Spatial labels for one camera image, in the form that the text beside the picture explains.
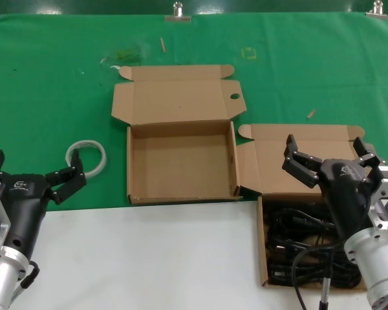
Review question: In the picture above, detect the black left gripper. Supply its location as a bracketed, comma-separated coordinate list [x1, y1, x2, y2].
[0, 149, 87, 260]

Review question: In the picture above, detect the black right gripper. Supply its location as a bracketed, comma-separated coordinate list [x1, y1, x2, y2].
[281, 134, 388, 240]

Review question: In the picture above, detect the open cardboard mailer box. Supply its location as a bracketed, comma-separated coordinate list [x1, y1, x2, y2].
[111, 64, 248, 206]
[236, 123, 381, 289]

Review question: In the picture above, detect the clear tape roll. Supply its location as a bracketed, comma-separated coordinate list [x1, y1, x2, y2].
[66, 139, 108, 178]

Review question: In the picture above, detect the green table cloth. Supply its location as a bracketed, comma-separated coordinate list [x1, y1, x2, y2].
[0, 12, 388, 214]

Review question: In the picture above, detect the clear plastic wrapper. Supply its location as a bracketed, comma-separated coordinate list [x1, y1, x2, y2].
[100, 43, 149, 65]

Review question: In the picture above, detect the silver binder clip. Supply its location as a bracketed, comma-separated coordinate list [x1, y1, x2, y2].
[164, 1, 192, 23]
[365, 1, 388, 21]

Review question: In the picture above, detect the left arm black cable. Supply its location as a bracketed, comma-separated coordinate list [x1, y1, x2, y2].
[19, 260, 40, 290]

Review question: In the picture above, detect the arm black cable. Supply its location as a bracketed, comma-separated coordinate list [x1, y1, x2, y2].
[19, 260, 40, 290]
[292, 240, 347, 310]

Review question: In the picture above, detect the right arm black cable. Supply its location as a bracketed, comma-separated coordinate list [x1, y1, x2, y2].
[292, 240, 347, 310]

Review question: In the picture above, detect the metal cable connector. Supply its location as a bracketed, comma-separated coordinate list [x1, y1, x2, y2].
[319, 276, 331, 310]

